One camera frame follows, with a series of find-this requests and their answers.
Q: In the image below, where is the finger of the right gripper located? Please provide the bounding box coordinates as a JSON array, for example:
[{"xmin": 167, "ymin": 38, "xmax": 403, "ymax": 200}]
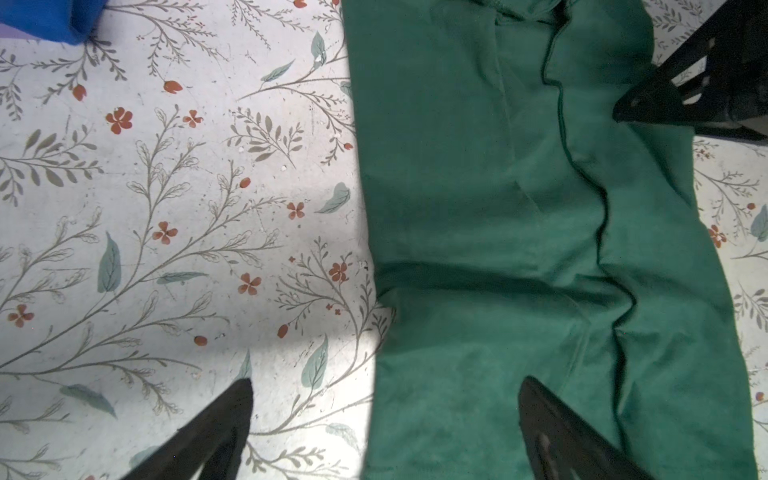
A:
[{"xmin": 613, "ymin": 1, "xmax": 767, "ymax": 143}]

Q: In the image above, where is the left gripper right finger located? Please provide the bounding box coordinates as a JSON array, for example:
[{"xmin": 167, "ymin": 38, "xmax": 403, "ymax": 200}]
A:
[{"xmin": 518, "ymin": 376, "xmax": 652, "ymax": 480}]

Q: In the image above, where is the green t-shirt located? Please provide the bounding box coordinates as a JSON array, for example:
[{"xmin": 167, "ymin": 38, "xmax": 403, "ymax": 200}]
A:
[{"xmin": 343, "ymin": 1, "xmax": 758, "ymax": 479}]

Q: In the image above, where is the blue folded t-shirt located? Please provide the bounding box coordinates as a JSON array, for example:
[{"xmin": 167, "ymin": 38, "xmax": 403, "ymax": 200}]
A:
[{"xmin": 1, "ymin": 0, "xmax": 107, "ymax": 45}]

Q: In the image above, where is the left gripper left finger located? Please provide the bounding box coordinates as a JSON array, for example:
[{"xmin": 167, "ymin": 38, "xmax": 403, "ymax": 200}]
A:
[{"xmin": 125, "ymin": 379, "xmax": 253, "ymax": 480}]

